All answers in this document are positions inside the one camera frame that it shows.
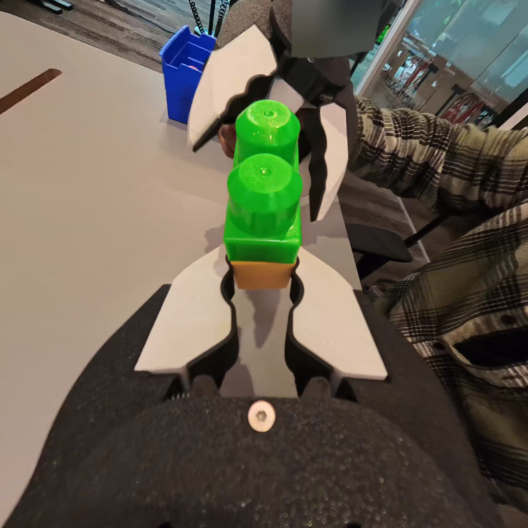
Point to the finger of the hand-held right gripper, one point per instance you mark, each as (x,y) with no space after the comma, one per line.
(337,152)
(231,66)

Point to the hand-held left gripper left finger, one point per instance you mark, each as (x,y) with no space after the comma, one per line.
(185,326)

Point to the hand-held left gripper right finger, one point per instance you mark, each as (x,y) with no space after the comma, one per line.
(334,330)

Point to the blue plastic bin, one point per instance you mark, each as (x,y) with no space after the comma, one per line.
(177,90)

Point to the yellow mega block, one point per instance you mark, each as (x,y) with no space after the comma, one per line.
(262,275)

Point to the green two-stud mega block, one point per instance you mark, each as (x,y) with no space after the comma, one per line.
(264,206)

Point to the person's right forearm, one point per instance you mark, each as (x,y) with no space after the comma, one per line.
(433,156)

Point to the red mega block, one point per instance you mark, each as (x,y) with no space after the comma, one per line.
(192,66)

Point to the person's right hand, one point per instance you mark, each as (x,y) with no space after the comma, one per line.
(227,140)

